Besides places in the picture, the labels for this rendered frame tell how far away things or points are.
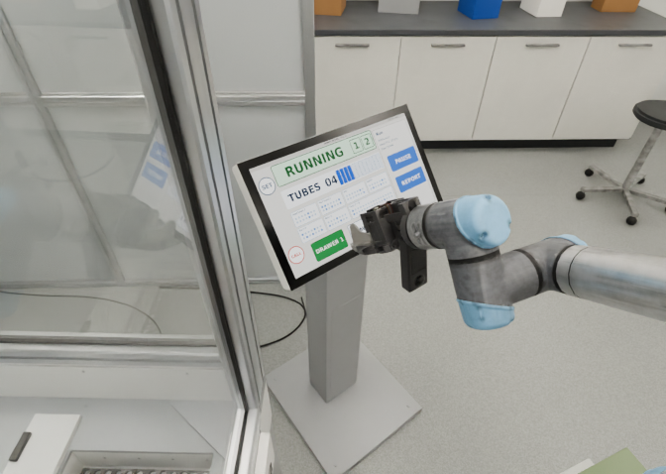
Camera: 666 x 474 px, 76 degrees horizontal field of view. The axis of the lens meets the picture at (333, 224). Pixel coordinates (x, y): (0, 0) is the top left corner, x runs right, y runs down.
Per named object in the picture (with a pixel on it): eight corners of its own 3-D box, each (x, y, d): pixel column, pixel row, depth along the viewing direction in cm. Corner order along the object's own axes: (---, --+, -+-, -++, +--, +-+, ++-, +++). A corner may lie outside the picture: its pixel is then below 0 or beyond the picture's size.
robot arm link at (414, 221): (463, 237, 70) (428, 258, 66) (444, 239, 74) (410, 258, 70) (447, 194, 69) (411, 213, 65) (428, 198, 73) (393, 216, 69)
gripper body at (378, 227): (386, 200, 83) (427, 191, 73) (401, 241, 84) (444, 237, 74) (356, 215, 80) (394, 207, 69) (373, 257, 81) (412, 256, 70)
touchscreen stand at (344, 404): (420, 411, 174) (480, 220, 107) (333, 485, 153) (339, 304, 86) (345, 328, 204) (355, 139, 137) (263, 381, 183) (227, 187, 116)
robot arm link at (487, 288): (548, 312, 62) (530, 240, 61) (484, 338, 59) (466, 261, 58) (510, 304, 69) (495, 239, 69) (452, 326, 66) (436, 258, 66)
